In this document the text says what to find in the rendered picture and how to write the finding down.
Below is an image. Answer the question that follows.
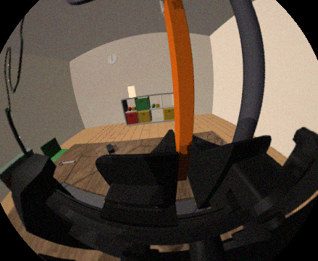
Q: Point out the orange handle with grey ring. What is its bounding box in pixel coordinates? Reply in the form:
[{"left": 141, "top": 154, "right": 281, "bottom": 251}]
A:
[{"left": 159, "top": 0, "right": 194, "bottom": 182}]

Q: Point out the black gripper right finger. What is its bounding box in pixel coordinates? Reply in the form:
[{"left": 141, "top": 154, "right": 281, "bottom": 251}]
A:
[{"left": 188, "top": 134, "right": 272, "bottom": 209}]

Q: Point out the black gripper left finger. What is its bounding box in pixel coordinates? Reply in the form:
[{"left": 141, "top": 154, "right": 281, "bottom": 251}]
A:
[{"left": 96, "top": 130, "right": 180, "bottom": 205}]

